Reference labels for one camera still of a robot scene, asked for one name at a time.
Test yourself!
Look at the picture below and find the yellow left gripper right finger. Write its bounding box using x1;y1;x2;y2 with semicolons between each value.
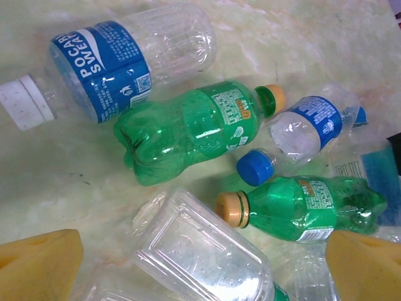
325;231;401;301

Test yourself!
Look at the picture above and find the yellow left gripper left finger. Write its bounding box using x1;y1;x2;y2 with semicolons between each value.
0;228;84;301

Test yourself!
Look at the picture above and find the clear bottle blue white label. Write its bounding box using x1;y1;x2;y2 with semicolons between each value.
331;137;401;226

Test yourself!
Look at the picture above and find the green plastic bottle yellow cap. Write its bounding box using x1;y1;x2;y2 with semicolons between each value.
273;283;291;301
113;80;286;187
215;175;388;244

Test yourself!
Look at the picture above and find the crushed clear bottle blue cap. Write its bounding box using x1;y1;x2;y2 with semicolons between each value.
344;105;369;129

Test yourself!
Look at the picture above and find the wide clear plastic bottle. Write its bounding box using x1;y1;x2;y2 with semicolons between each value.
130;187;276;301

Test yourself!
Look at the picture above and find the small bottle blue label blue cap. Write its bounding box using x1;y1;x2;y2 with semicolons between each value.
236;82;361;186

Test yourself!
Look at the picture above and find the Pocari Sweat clear bottle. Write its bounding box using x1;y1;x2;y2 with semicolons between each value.
0;3;218;131

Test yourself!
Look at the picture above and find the tall clear bottle white cap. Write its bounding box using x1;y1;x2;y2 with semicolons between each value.
293;244;341;301

